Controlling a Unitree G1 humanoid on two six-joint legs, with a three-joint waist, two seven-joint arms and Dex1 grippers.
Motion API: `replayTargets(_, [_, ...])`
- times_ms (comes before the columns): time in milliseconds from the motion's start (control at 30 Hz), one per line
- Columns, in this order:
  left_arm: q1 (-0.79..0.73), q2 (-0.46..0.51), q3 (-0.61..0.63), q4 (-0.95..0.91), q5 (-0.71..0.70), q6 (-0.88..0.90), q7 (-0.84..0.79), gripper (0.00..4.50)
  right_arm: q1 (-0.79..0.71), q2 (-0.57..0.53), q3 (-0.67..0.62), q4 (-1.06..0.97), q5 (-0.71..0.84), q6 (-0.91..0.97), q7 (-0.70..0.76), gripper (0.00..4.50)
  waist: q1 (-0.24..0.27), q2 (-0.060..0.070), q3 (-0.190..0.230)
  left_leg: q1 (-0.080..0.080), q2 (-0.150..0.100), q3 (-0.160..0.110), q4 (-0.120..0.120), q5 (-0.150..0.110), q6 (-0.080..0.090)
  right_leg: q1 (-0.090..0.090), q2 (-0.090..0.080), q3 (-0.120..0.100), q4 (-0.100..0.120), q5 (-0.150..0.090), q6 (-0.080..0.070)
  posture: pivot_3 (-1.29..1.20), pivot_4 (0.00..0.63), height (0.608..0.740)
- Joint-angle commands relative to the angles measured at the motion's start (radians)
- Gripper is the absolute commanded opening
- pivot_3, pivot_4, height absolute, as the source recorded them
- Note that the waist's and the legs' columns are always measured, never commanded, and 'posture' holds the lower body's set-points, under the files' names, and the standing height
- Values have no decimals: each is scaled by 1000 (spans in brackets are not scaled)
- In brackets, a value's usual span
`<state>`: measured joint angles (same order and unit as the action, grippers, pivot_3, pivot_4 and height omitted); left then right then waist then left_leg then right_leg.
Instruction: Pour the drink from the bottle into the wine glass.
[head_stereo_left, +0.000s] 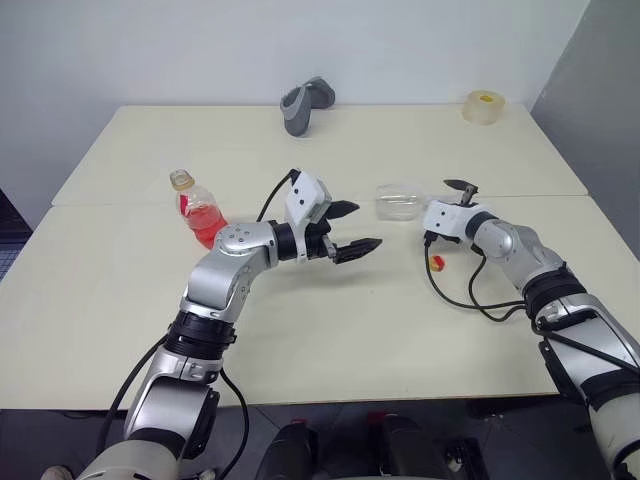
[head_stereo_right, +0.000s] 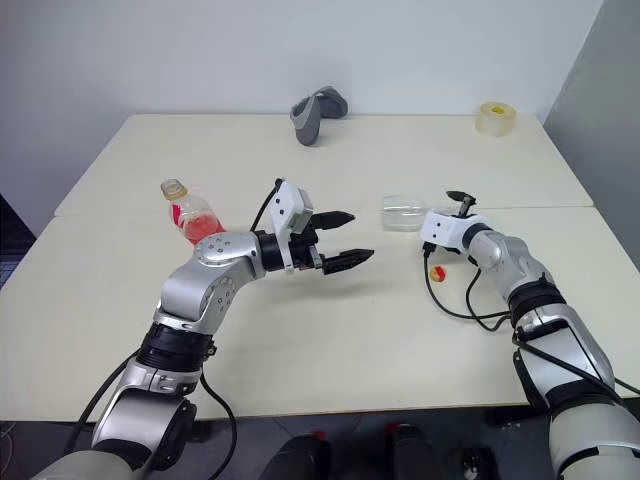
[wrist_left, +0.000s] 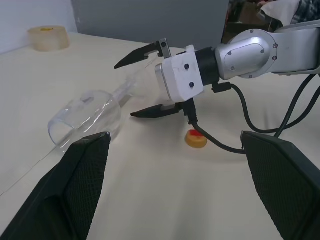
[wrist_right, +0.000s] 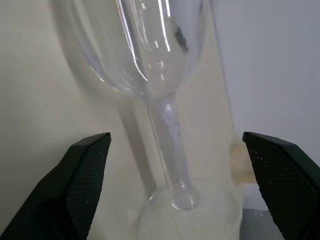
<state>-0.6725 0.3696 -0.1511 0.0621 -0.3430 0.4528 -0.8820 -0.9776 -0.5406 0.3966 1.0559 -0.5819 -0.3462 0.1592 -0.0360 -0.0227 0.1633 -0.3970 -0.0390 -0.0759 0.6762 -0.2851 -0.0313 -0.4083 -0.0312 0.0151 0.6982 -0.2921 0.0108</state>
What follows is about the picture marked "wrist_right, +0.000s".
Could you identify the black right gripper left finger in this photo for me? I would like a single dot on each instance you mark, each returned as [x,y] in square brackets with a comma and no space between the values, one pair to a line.
[62,192]

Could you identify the clear wine glass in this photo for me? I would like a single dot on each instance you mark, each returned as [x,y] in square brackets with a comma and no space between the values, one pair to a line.
[172,150]

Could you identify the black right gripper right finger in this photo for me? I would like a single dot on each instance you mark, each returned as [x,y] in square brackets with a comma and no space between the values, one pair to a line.
[290,185]

